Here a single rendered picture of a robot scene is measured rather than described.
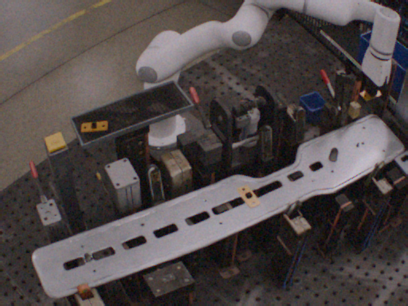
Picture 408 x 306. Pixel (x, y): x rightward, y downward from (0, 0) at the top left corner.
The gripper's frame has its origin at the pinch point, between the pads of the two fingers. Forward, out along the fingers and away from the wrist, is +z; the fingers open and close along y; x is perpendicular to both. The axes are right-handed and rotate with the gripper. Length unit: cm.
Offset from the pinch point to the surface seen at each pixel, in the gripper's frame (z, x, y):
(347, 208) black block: 28.5, -19.4, 19.5
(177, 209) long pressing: 28, -67, -6
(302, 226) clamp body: 23, -40, 20
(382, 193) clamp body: 23.4, -7.5, 23.9
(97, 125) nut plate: 12, -80, -33
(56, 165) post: 19, -96, -30
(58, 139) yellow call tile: 12, -94, -34
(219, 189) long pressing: 28, -52, -7
